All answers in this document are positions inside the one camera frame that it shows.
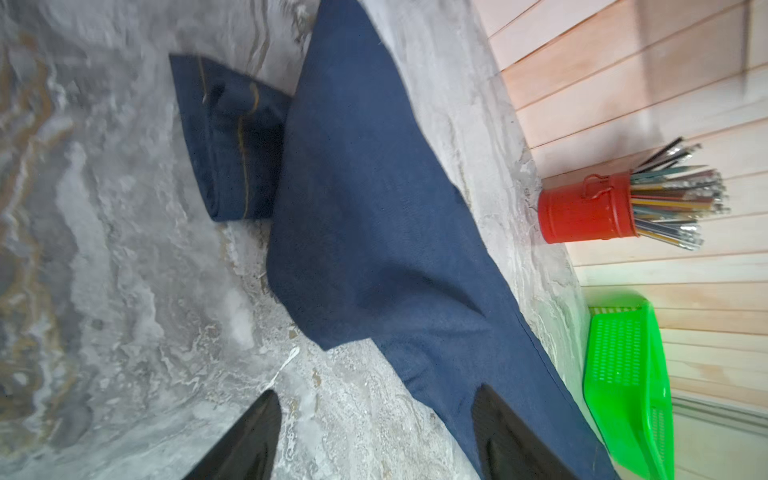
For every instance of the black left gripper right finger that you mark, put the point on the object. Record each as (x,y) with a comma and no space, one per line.
(507,448)

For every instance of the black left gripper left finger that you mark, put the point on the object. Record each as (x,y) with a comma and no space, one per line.
(248,449)

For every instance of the dark blue denim trousers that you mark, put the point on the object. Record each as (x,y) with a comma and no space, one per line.
(369,237)

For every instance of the green plastic basket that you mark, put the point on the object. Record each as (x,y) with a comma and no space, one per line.
(627,389)

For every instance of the red metal pencil bucket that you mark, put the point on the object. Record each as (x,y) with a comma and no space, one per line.
(596,208)

